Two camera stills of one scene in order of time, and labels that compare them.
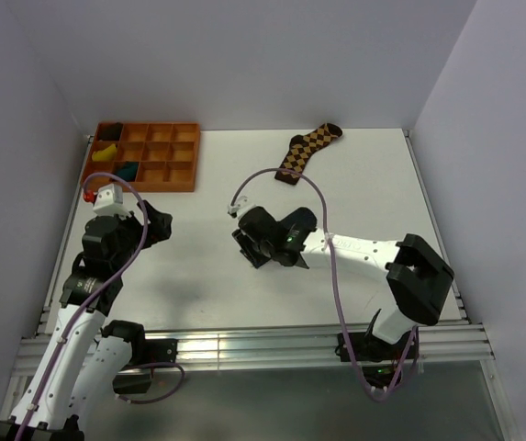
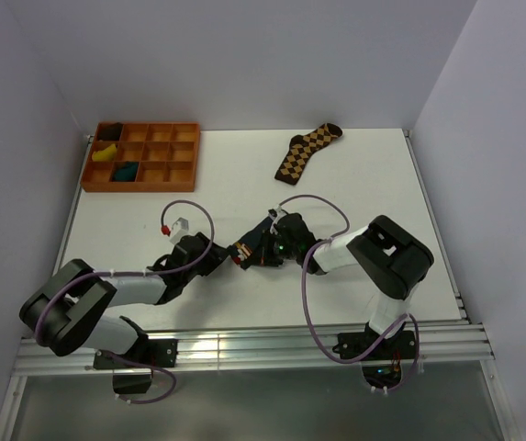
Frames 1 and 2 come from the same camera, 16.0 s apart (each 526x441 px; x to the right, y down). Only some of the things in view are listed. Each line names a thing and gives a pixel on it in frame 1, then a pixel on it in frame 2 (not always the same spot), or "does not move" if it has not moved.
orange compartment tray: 158,157 does not move
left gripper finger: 160,226 to 217,254
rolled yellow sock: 108,153 does not move
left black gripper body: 130,230 to 192,272
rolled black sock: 109,130 does not move
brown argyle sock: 302,147 does not move
